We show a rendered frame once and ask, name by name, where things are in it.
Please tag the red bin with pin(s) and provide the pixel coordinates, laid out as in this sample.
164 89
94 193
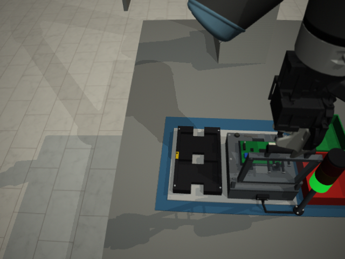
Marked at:
335 195

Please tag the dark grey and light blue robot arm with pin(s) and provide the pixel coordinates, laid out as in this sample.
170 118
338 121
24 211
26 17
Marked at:
320 43

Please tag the green circuit board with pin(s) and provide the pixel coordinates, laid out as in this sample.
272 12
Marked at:
253 146

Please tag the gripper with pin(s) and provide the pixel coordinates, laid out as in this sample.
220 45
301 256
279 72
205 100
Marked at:
301 105

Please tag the green bin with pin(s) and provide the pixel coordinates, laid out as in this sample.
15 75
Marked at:
335 136

